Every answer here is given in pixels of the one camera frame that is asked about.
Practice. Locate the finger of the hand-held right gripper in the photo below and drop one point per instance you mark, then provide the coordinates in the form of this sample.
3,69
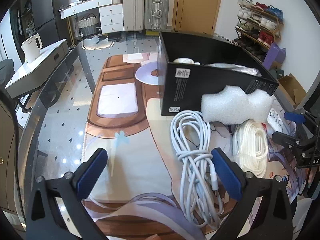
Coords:
293,117
285,138

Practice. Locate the open cardboard box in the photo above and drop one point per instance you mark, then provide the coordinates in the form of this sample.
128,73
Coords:
291,87

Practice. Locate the tall black glass cabinet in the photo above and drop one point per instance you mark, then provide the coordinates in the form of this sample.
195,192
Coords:
23,17

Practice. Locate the white foam block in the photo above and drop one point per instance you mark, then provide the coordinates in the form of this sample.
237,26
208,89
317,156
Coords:
235,107

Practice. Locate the black cardboard box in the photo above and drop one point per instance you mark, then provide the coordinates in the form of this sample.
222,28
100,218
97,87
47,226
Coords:
185,87

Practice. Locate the shoe rack with shoes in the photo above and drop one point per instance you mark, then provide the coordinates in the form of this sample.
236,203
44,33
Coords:
260,22

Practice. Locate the dark grey beanbag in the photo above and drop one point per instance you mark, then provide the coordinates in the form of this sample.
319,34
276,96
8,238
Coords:
5,71

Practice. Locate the purple box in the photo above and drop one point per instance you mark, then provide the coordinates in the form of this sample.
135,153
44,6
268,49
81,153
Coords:
273,55

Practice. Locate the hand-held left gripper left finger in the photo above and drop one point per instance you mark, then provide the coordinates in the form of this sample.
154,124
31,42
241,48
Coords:
91,172

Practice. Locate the wooden door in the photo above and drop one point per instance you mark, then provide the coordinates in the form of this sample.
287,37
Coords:
200,5

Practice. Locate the white dressing table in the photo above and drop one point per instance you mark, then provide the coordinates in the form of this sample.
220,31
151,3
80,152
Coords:
111,15

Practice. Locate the printed cartoon desk mat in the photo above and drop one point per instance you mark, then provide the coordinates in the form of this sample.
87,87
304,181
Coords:
155,155

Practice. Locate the black refrigerator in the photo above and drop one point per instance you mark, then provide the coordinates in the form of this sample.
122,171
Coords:
45,10

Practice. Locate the woven basket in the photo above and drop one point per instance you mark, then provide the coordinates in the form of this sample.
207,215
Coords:
87,26

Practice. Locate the silver suitcase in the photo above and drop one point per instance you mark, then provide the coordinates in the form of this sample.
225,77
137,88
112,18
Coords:
156,10

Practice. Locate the white suitcase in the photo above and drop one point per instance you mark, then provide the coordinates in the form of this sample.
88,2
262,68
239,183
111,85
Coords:
133,10

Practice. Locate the white printed medicine packet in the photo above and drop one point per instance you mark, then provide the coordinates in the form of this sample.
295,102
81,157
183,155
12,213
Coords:
276,118

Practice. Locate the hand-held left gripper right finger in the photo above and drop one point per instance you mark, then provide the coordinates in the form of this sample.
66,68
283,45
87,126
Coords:
227,177

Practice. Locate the white electric kettle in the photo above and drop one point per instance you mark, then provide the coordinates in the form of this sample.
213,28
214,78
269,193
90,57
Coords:
31,48

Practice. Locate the oval floor rug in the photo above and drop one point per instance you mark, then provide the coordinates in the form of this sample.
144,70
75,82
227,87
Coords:
97,44

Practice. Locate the white side cabinet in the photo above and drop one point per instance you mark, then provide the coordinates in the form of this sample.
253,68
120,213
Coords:
37,70

